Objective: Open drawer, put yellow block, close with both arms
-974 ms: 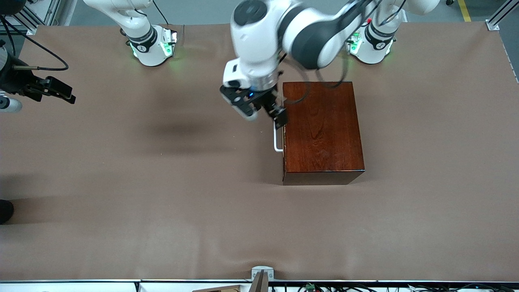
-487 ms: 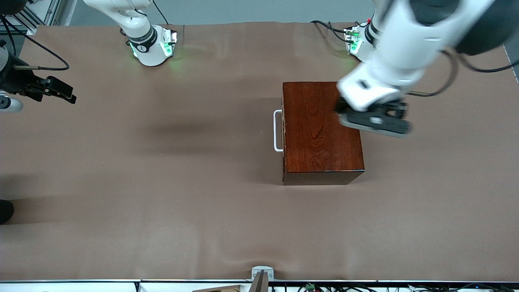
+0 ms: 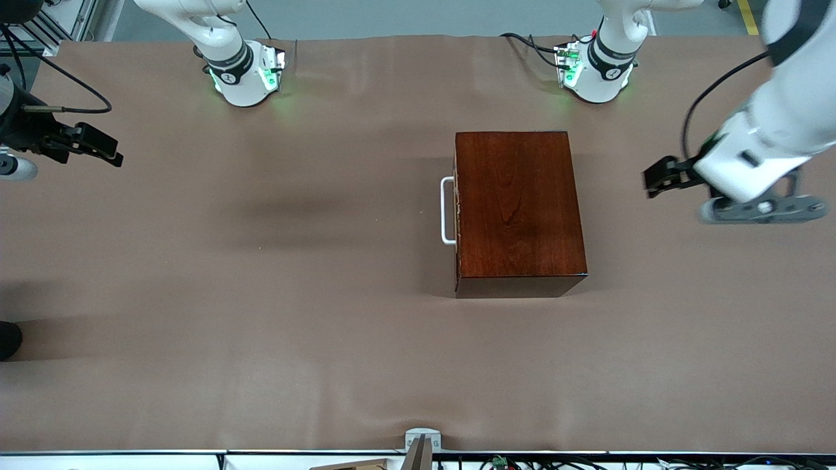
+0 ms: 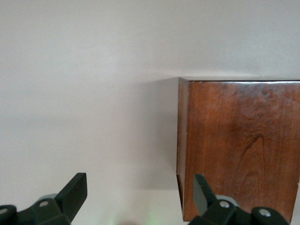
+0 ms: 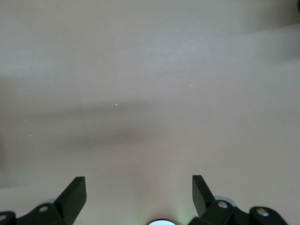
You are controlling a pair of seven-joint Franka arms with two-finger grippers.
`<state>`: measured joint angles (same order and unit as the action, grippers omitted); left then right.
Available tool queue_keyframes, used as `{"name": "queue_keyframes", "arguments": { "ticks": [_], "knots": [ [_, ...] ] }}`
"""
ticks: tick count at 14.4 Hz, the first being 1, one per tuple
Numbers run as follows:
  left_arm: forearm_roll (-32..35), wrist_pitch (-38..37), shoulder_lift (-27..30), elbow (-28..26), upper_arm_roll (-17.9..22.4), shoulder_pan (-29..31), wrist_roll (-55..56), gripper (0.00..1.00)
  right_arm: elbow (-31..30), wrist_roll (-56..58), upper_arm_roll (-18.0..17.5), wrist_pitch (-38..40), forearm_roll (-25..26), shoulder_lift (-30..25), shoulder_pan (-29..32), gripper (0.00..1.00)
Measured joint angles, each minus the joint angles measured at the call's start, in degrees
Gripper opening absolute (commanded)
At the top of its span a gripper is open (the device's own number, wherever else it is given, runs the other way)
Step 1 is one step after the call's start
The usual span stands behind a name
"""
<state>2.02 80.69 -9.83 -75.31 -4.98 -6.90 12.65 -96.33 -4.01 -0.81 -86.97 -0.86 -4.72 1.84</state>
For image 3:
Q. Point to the white table edge rail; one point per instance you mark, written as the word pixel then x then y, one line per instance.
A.
pixel 98 461

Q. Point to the grey metal camera bracket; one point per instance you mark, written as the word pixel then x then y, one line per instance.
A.
pixel 422 440

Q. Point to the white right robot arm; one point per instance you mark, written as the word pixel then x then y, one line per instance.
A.
pixel 228 65

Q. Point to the aluminium frame profile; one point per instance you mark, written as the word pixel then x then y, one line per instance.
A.
pixel 75 16

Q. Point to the green plug connector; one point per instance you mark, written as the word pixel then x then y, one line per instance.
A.
pixel 499 462

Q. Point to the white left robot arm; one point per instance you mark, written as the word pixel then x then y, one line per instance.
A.
pixel 784 124

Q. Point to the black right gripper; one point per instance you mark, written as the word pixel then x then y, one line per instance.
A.
pixel 26 128

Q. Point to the brown table cloth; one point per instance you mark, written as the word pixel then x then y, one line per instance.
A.
pixel 326 359

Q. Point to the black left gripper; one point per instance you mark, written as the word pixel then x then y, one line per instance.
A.
pixel 683 171

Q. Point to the yellow floor tape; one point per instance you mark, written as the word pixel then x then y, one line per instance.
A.
pixel 748 16

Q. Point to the dark brown wooden cabinet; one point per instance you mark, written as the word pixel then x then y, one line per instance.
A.
pixel 522 209

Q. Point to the brown cardboard piece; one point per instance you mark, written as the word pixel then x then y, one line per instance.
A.
pixel 353 465

